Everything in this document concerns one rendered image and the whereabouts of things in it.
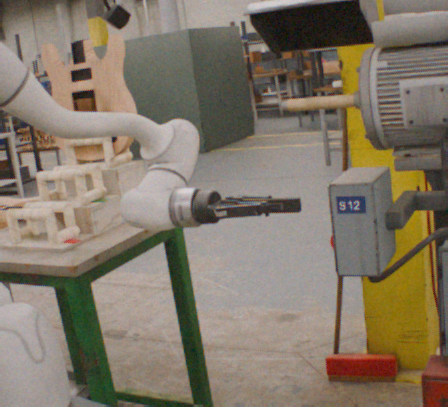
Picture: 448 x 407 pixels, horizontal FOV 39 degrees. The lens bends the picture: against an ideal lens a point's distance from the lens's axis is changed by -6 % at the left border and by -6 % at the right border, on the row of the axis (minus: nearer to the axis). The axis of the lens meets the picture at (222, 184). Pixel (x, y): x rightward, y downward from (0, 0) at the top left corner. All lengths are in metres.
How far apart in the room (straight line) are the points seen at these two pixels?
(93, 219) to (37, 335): 0.74
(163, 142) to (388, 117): 0.53
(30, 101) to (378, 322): 1.89
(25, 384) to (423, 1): 1.26
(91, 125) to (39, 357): 0.50
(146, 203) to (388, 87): 0.61
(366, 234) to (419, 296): 1.39
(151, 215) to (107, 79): 0.71
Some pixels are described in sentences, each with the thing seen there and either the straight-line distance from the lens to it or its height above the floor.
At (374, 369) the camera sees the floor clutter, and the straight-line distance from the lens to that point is 2.80.
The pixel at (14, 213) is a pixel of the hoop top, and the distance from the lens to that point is 2.00.
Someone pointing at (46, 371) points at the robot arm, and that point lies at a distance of 1.33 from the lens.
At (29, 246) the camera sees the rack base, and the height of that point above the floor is 0.94.
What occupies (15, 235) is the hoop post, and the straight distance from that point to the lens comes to 2.03.
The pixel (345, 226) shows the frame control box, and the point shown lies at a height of 1.03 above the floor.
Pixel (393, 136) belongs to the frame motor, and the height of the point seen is 1.17.
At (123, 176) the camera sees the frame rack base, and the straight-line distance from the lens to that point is 2.10.
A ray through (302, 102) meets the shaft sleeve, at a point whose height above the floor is 1.26.
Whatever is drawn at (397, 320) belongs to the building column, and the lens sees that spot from 2.78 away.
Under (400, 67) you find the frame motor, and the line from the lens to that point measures 1.53.
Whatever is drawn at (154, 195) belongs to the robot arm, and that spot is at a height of 1.11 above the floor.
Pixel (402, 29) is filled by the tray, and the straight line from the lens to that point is 1.54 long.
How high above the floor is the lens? 1.40
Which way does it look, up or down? 11 degrees down
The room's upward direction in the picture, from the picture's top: 8 degrees counter-clockwise
